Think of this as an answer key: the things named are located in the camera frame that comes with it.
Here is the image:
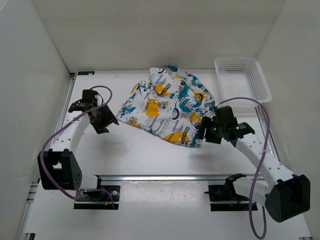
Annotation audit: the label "black corner bracket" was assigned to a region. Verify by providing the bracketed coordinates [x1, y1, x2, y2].
[77, 71, 95, 76]

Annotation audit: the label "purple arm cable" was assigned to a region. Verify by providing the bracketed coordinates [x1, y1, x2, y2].
[215, 97, 271, 239]
[40, 85, 115, 210]

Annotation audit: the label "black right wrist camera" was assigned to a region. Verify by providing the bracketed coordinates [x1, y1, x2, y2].
[215, 105, 238, 130]

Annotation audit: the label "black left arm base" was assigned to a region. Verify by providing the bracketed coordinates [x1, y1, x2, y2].
[73, 183, 121, 210]

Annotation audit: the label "aluminium table edge rail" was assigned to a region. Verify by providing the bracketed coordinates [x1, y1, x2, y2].
[97, 174, 266, 182]

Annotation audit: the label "white printed shorts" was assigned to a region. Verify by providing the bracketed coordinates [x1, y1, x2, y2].
[116, 65, 216, 148]

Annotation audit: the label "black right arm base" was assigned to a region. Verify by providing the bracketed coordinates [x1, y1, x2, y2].
[204, 173, 249, 212]

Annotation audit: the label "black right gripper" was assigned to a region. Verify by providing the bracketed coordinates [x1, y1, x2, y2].
[194, 116, 225, 145]

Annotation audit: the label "aluminium right side rail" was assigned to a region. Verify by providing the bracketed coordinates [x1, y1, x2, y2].
[254, 104, 313, 240]

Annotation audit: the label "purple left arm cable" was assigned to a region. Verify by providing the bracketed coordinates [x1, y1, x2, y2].
[40, 85, 115, 210]

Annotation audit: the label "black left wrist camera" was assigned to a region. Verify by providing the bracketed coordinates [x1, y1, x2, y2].
[68, 89, 99, 113]

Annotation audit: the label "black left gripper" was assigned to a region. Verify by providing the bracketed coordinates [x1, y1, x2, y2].
[90, 103, 119, 135]

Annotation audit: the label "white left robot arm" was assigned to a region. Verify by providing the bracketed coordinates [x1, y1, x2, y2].
[37, 90, 119, 200]

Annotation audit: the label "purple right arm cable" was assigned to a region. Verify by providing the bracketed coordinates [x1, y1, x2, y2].
[215, 97, 271, 239]

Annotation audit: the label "aluminium left side rail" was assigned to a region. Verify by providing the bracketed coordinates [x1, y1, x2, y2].
[15, 72, 78, 240]

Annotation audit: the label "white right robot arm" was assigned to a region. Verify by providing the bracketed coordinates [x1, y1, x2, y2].
[196, 117, 311, 223]

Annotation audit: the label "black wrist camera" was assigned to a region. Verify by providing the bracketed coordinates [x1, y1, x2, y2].
[68, 89, 99, 113]
[215, 105, 238, 130]

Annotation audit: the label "white plastic mesh basket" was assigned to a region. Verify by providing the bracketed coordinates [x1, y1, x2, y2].
[214, 56, 272, 111]

